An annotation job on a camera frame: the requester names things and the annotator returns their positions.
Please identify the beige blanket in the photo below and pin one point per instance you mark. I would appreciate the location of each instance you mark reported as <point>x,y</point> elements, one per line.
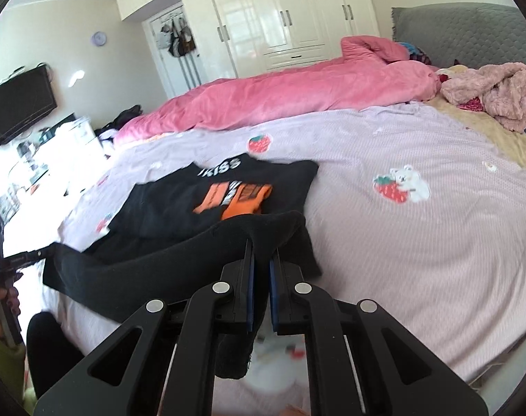
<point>505,151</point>

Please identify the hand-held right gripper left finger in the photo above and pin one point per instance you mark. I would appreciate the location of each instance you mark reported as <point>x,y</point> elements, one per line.
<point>245,294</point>

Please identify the white cabinet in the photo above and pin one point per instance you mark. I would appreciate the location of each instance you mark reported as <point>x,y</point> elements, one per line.
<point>63,147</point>

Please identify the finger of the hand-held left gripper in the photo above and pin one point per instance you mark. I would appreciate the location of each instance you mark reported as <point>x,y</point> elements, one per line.
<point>33,256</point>

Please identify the black sweater with orange cuffs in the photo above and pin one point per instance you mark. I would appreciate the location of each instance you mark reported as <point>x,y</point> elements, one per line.
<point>172,208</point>

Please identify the pink duvet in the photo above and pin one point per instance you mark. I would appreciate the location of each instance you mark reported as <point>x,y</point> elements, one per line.
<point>267,95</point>

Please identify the hanging bags on door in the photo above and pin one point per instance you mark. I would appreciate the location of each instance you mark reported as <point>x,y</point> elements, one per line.
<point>178,39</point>

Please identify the grey quilted headboard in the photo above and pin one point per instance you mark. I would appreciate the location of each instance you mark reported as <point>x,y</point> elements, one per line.
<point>462,30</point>

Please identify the colourful clothes by headboard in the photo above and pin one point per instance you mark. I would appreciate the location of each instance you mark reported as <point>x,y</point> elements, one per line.
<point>414,54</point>

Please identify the lilac printed bed sheet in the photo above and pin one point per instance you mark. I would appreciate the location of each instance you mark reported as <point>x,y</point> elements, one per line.
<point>397,247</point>

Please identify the round wall clock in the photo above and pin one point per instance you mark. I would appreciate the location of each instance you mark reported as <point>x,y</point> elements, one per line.
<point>99,38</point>

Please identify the person's left hand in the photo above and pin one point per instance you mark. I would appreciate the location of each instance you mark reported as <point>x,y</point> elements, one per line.
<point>11,299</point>

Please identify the person's left forearm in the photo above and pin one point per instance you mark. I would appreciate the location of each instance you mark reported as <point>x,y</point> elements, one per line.
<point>3,368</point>

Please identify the black television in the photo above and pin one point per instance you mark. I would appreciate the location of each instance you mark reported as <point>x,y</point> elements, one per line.
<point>20,104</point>

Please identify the person's black trousers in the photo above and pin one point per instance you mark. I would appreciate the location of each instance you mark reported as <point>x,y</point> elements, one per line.
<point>55,355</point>

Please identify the pink fluffy garment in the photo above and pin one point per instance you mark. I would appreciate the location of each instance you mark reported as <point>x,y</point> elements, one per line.
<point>492,91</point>

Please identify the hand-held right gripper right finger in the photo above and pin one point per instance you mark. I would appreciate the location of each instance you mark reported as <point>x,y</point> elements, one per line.
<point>277,294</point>

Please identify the pile of dark clothes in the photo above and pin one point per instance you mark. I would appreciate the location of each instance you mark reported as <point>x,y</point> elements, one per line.
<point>124,119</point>

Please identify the white wardrobe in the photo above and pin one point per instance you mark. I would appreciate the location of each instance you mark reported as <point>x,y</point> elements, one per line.
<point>280,13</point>

